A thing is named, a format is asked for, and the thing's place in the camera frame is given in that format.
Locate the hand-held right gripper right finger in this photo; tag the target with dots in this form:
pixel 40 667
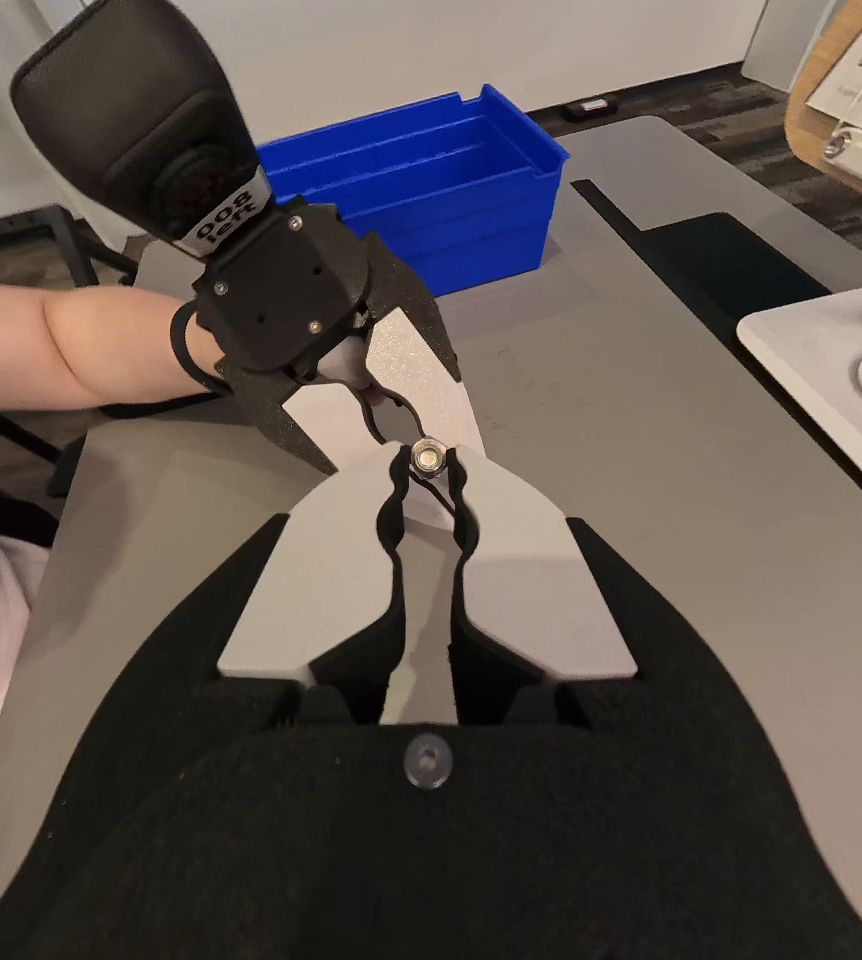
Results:
pixel 551 600

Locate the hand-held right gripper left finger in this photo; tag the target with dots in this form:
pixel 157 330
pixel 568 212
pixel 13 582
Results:
pixel 311 592

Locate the person's left forearm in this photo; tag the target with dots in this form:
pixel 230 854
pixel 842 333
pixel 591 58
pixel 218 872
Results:
pixel 63 352

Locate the black wrist band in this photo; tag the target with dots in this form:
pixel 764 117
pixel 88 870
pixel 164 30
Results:
pixel 178 352

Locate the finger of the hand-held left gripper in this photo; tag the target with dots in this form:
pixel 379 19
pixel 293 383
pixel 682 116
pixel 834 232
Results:
pixel 326 427
pixel 423 375

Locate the blue plastic bin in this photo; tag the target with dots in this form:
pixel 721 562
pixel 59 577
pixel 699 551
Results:
pixel 438 195

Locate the black metal screen stand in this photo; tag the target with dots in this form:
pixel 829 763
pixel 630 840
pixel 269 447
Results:
pixel 25 221

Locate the person's left hand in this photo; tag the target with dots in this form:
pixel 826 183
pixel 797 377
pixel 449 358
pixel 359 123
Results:
pixel 204 352

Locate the wood and white document stand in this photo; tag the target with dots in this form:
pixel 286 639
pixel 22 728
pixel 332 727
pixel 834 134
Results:
pixel 798 352

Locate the small silver hex nut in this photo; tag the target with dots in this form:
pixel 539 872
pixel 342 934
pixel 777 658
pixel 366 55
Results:
pixel 417 466

